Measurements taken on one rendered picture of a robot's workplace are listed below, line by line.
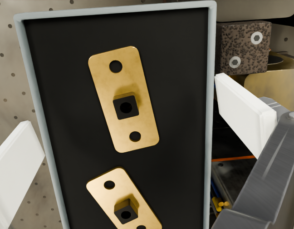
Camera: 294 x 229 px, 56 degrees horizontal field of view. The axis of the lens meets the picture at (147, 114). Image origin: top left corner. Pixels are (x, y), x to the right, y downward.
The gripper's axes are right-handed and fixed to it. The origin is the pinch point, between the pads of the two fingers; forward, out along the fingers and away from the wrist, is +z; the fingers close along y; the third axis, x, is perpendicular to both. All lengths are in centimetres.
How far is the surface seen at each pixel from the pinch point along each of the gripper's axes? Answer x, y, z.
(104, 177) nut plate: -6.2, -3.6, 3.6
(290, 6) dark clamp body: 3.0, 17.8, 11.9
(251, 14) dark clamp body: 3.2, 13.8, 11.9
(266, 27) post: 2.0, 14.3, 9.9
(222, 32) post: 2.4, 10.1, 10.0
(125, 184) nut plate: -7.4, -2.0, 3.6
